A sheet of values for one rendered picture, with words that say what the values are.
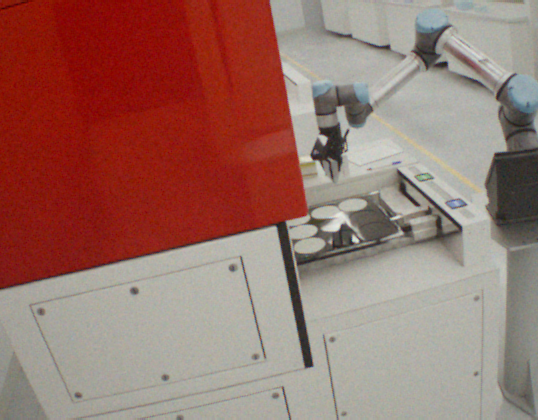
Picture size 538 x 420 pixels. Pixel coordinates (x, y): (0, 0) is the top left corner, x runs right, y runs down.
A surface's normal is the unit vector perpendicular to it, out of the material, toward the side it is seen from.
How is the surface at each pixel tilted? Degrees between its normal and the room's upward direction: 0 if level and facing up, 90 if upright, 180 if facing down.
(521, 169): 90
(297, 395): 90
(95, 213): 90
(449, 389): 90
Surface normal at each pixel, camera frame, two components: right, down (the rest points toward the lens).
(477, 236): 0.16, 0.37
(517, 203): -0.08, 0.41
